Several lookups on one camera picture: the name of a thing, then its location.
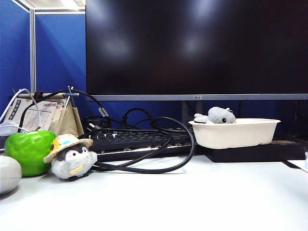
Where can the green apple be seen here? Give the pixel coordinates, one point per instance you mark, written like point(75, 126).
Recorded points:
point(26, 149)

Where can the silver partition frame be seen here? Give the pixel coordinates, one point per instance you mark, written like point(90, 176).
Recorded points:
point(32, 48)

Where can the penguin plush with straw hat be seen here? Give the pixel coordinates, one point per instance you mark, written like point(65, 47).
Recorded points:
point(71, 161)

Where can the black flat box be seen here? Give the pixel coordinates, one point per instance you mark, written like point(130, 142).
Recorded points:
point(252, 154)

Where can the black computer monitor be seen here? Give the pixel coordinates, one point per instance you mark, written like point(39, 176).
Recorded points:
point(192, 48)

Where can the white plastic bag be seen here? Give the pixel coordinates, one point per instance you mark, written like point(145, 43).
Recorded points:
point(6, 130)

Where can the grey fluffy octopus plush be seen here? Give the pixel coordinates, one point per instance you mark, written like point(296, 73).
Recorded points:
point(219, 115)

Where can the white rounded pod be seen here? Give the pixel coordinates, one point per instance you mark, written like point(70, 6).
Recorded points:
point(8, 173)

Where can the black keyboard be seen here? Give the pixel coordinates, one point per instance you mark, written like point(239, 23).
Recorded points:
point(125, 139)

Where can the grey monitor stand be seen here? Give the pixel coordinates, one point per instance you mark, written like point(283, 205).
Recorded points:
point(190, 110)

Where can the black power plug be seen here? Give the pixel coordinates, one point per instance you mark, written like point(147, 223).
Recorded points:
point(96, 127)

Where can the cream paper lunch box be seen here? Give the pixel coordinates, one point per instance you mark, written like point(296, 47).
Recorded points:
point(231, 134)

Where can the beige canvas desk calendar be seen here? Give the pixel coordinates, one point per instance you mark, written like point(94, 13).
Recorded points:
point(69, 120)

